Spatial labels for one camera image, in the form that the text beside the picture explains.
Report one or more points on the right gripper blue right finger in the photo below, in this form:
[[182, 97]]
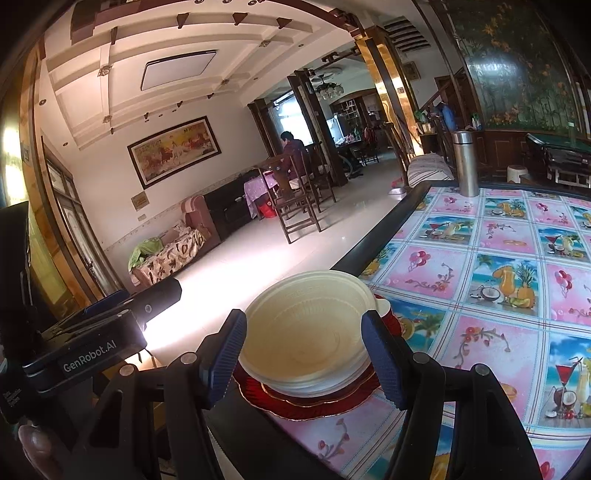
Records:
[[382, 337]]

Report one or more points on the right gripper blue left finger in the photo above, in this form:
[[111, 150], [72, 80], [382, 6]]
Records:
[[220, 352]]

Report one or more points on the cream plastic bowl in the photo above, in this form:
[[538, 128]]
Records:
[[304, 294]]

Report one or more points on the left hand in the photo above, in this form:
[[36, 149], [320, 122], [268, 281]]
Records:
[[38, 450]]

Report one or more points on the red gold-rimmed large plate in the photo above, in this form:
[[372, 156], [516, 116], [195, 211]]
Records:
[[307, 369]]

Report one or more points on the red gold-rimmed small plate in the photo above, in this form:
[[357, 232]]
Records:
[[367, 376]]

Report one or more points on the pink armchair with blanket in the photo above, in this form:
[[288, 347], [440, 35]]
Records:
[[187, 240]]

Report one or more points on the colourful patterned tablecloth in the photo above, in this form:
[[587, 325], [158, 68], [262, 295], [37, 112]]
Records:
[[501, 279]]

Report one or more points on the black low cabinet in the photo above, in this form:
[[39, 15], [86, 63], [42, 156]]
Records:
[[227, 205]]

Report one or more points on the pink cloth side table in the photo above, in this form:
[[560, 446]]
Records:
[[257, 196]]

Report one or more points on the wooden dining chair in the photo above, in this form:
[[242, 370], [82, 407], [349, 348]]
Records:
[[294, 207]]

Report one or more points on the striped cushion chair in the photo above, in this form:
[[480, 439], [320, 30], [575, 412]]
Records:
[[426, 167]]

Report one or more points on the framed horse painting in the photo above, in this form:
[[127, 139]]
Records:
[[172, 150]]

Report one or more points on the seated person in red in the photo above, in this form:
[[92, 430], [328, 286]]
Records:
[[295, 164]]

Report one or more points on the steel thermos bottle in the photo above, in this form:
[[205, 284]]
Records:
[[466, 163]]

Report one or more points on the mahjong table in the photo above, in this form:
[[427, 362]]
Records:
[[559, 159]]

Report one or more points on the chandelier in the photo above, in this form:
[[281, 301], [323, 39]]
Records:
[[325, 89]]

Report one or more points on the ceiling light panel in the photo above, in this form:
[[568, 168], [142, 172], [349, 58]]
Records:
[[175, 68]]

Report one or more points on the large landscape mural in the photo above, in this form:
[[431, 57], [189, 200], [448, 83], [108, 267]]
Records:
[[519, 76]]

